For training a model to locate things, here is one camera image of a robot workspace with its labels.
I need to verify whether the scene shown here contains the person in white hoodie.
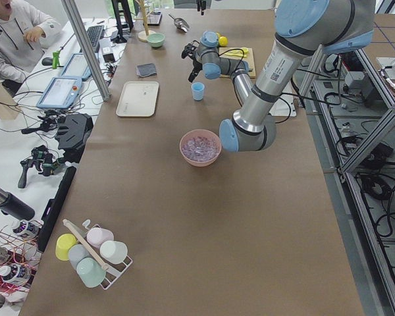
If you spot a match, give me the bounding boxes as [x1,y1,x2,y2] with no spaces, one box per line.
[0,1,62,83]

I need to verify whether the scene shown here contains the whole lemon near board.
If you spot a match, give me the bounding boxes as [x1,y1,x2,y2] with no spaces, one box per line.
[218,36,228,47]

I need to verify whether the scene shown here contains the yellow cup in rack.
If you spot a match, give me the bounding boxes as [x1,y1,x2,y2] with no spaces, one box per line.
[55,233,78,261]

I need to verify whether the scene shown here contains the mint cup in rack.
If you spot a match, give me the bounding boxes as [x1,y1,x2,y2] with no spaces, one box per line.
[76,257,106,288]

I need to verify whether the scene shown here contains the steel ice scoop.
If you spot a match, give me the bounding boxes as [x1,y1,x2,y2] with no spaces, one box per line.
[169,13,190,33]

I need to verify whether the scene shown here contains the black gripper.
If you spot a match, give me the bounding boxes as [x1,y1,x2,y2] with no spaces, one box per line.
[181,40,202,82]
[196,0,207,15]

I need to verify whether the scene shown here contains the cream rabbit serving tray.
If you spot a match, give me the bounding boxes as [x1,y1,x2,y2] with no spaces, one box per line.
[116,81,159,117]

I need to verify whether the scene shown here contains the teach pendant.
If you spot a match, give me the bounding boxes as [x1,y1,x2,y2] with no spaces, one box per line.
[36,76,83,109]
[61,53,92,81]

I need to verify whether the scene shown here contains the pink cup in rack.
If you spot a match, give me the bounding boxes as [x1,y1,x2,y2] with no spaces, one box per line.
[86,227,114,249]

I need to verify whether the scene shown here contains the grey cup in rack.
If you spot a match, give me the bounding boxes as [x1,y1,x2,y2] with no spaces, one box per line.
[68,244,90,269]

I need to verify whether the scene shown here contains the light blue plastic cup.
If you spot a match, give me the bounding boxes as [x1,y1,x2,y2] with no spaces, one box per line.
[191,82,205,101]

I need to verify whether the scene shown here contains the teach pendant far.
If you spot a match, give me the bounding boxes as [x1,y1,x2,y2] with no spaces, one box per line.
[61,53,92,81]

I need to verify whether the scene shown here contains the white cup in rack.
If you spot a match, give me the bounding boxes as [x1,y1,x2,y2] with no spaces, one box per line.
[99,240,128,265]

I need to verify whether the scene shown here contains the mint green bowl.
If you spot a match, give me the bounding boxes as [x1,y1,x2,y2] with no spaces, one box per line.
[147,33,165,48]

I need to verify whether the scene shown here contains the yellow plastic knife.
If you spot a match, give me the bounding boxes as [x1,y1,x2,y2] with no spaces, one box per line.
[223,50,248,58]

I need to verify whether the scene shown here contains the wooden glass drying stand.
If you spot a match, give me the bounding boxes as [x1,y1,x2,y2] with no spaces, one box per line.
[135,0,155,42]

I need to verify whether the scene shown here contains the teach pendant near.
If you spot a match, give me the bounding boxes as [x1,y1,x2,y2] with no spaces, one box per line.
[36,76,83,109]

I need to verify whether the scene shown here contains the bamboo cutting board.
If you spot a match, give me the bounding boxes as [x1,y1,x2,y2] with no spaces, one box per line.
[219,47,256,79]

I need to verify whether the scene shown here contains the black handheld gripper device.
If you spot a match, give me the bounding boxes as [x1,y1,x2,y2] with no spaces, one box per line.
[18,145,66,188]

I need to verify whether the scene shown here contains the black thermos bottle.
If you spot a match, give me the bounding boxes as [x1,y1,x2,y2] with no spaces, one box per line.
[0,188,35,221]

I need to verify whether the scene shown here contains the grey folded cloth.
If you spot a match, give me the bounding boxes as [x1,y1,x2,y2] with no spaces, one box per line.
[136,63,157,78]

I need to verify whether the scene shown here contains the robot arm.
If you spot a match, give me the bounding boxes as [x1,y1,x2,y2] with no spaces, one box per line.
[182,0,375,152]

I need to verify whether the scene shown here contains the black keyboard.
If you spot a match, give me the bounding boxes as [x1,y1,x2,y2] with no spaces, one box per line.
[86,25,105,53]

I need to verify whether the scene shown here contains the pink bowl of ice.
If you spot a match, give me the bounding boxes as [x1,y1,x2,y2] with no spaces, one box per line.
[179,129,222,167]

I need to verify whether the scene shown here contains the aluminium frame post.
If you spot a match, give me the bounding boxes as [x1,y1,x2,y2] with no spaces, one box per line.
[61,0,111,101]

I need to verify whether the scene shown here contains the white wire cup rack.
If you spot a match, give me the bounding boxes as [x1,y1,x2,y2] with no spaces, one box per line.
[63,219,133,290]

